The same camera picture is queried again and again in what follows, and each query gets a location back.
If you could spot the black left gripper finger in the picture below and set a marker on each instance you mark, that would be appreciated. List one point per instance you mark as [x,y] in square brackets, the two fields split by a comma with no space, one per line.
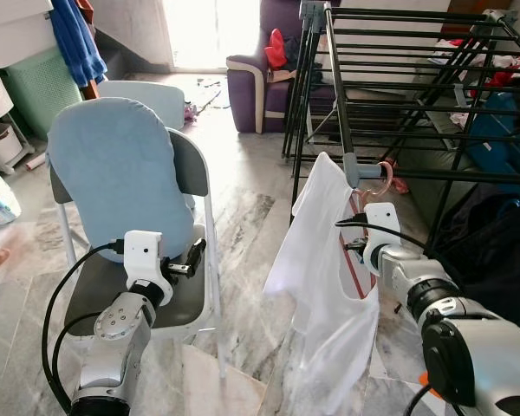
[196,256]

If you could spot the white shirt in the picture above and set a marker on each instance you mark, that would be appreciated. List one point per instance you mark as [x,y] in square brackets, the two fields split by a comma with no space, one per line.
[316,260]

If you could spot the pink plastic clothes hanger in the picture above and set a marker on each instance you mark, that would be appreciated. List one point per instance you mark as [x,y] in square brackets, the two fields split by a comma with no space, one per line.
[387,182]

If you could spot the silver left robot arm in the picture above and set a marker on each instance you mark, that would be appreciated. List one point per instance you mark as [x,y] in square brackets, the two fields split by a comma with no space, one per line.
[113,347]

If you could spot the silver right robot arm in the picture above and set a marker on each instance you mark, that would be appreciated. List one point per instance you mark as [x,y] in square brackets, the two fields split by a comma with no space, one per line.
[468,338]

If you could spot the small pink floor item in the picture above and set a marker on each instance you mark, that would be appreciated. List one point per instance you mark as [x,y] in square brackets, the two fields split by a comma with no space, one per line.
[399,184]

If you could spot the grey seat folding chair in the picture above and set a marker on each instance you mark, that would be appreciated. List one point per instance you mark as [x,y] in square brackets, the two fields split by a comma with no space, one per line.
[95,295]

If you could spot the blue oblong cushion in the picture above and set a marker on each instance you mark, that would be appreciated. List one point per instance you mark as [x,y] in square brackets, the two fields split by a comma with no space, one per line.
[121,173]

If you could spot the dark navy shirt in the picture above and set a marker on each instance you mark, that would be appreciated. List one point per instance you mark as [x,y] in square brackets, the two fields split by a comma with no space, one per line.
[481,251]

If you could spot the black metal drying rack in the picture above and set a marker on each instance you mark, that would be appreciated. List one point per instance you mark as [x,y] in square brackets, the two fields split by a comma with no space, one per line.
[338,87]

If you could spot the light blue folding chair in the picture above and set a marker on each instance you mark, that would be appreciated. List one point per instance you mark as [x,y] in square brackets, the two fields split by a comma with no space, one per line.
[152,97]

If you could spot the purple armchair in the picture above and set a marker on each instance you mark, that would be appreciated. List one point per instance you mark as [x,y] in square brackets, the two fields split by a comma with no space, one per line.
[251,95]

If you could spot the cream couch cushion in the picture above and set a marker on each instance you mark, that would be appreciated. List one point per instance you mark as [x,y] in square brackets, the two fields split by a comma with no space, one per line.
[390,54]

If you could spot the red soft item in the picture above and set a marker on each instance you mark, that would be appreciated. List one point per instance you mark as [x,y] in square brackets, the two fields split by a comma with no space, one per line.
[277,50]

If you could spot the grey shelf with white bins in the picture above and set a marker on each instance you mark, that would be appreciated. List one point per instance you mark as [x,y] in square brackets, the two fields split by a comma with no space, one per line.
[0,139]

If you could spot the green plastic storage bin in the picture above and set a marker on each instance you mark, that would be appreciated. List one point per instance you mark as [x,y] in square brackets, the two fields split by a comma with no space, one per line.
[39,91]

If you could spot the blue hanging garment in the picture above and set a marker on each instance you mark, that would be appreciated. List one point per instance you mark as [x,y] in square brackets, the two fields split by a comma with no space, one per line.
[74,39]

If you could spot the white lidded storage box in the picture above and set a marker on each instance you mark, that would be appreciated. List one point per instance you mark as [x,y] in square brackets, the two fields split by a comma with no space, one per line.
[13,30]

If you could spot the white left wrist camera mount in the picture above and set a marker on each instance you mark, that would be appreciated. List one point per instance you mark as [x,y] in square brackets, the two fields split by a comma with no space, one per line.
[143,256]

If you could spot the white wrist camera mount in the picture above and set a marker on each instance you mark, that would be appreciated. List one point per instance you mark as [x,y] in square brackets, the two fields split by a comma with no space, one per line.
[383,224]
[143,256]

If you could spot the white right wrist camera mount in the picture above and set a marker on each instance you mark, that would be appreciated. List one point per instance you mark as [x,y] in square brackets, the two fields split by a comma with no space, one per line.
[383,224]

